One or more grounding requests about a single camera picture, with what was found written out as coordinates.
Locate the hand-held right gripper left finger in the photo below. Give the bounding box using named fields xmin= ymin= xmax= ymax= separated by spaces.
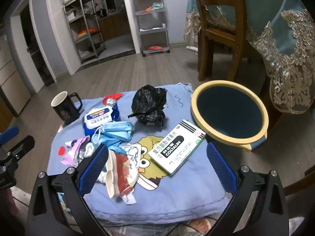
xmin=27 ymin=145 xmax=110 ymax=236

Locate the table with lace cloth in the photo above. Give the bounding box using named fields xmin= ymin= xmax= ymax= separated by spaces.
xmin=183 ymin=0 xmax=315 ymax=115

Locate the blue bin with yellow rim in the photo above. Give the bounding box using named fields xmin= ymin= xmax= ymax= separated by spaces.
xmin=191 ymin=80 xmax=269 ymax=152

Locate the brown kitchen cabinet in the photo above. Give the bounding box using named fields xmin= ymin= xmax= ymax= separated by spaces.
xmin=98 ymin=12 xmax=128 ymax=41

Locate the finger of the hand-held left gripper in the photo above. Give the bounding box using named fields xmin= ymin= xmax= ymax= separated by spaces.
xmin=0 ymin=126 xmax=19 ymax=145
xmin=0 ymin=136 xmax=35 ymax=177

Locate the pink wrapper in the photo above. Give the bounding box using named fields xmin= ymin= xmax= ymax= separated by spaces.
xmin=61 ymin=138 xmax=95 ymax=166

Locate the white medicine box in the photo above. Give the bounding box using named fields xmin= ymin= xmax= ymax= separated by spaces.
xmin=148 ymin=119 xmax=206 ymax=176

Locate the grey shelf rack on wheels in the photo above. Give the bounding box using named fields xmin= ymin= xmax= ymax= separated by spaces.
xmin=131 ymin=0 xmax=171 ymax=56

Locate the black plastic bag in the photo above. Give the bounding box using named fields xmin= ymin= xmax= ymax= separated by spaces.
xmin=127 ymin=85 xmax=168 ymax=127

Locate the beige cabinet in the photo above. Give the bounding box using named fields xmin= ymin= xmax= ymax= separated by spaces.
xmin=0 ymin=39 xmax=25 ymax=118

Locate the metal shelf rack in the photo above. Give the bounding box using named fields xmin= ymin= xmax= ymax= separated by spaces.
xmin=63 ymin=0 xmax=107 ymax=64

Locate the wooden chair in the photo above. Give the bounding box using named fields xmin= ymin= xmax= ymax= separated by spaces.
xmin=190 ymin=0 xmax=273 ymax=82

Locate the red and white snack wrapper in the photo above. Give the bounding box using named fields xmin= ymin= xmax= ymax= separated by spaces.
xmin=105 ymin=150 xmax=139 ymax=199

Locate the black ceramic mug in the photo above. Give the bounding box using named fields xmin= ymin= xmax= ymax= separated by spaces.
xmin=51 ymin=91 xmax=83 ymax=126

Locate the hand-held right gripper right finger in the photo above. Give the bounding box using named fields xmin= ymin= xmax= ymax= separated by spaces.
xmin=205 ymin=142 xmax=290 ymax=236

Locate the blue wrapper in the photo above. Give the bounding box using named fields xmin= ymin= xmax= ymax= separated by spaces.
xmin=92 ymin=121 xmax=134 ymax=153

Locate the blue wet wipes pack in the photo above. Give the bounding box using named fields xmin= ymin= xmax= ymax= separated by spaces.
xmin=82 ymin=104 xmax=121 ymax=136

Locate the clear plastic bag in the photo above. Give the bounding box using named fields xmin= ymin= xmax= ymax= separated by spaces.
xmin=108 ymin=144 xmax=143 ymax=170

